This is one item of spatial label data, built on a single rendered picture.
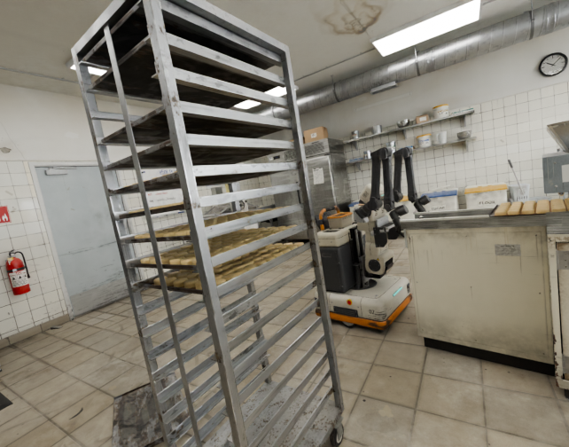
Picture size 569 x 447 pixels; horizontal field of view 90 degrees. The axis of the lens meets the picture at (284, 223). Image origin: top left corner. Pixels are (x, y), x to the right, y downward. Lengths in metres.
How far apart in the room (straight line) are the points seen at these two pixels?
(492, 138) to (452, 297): 4.25
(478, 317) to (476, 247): 0.44
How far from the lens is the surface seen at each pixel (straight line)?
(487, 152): 6.02
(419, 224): 2.03
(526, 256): 1.97
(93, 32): 1.21
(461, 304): 2.12
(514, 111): 6.08
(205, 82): 1.00
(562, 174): 1.71
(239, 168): 1.00
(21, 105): 5.00
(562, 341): 1.94
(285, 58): 1.38
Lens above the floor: 1.23
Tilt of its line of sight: 7 degrees down
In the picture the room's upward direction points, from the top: 9 degrees counter-clockwise
